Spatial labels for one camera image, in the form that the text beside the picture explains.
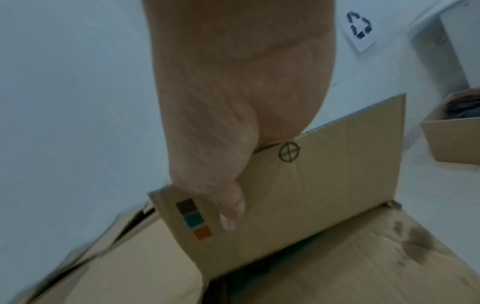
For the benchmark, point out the person's right hand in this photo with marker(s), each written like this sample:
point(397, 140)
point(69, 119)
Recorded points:
point(240, 89)

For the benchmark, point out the green-lined brown cardboard box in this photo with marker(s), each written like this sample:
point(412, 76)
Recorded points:
point(318, 184)

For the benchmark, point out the white recycling sign paper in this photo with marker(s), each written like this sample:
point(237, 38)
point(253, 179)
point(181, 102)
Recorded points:
point(360, 29)

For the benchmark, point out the open brown carton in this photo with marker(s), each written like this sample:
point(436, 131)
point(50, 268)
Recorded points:
point(450, 139)

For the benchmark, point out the pile of dark items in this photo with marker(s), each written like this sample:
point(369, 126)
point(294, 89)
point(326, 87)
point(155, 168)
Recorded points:
point(465, 108)

